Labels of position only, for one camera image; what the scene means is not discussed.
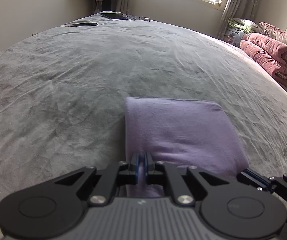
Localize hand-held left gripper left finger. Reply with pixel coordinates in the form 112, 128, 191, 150
54, 152, 140, 207

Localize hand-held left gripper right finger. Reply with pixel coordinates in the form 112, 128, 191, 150
144, 152, 227, 207

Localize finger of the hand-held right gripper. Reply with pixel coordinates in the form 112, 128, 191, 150
243, 169, 287, 193
237, 173, 287, 211

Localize purple pants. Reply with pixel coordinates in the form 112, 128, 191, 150
124, 96, 250, 198

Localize grey bed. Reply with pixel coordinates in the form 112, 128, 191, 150
0, 11, 287, 240

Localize pink folded quilt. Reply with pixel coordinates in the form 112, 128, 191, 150
240, 33, 287, 92

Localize grey blue cloth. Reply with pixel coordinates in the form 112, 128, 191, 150
223, 29, 246, 47

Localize pink pillow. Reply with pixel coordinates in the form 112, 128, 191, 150
258, 22, 287, 63

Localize tablet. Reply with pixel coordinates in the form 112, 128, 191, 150
101, 12, 129, 20

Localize green floral pillow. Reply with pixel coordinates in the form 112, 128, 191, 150
227, 17, 259, 34

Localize white cable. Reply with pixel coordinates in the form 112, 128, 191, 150
124, 15, 156, 22

